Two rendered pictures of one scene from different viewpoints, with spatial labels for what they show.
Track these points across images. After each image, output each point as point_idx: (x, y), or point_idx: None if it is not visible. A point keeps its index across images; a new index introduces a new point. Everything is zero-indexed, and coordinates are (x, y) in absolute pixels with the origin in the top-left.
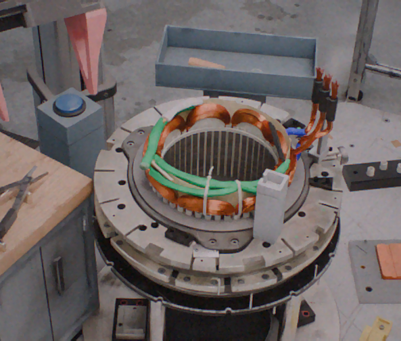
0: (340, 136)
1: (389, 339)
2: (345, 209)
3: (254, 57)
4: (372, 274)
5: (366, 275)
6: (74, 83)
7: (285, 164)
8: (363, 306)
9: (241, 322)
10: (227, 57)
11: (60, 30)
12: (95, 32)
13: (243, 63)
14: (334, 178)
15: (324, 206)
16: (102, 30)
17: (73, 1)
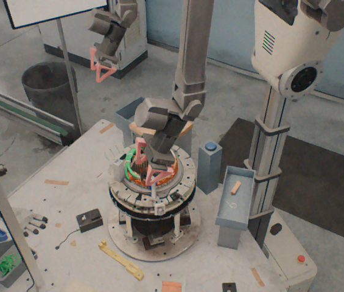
0: (263, 291)
1: (135, 280)
2: (210, 281)
3: (246, 207)
4: (165, 278)
5: (165, 275)
6: (251, 163)
7: (135, 174)
8: (153, 274)
9: (153, 230)
10: (245, 197)
11: (252, 142)
12: (97, 67)
13: (241, 202)
14: (142, 201)
15: (128, 196)
16: (97, 68)
17: (98, 57)
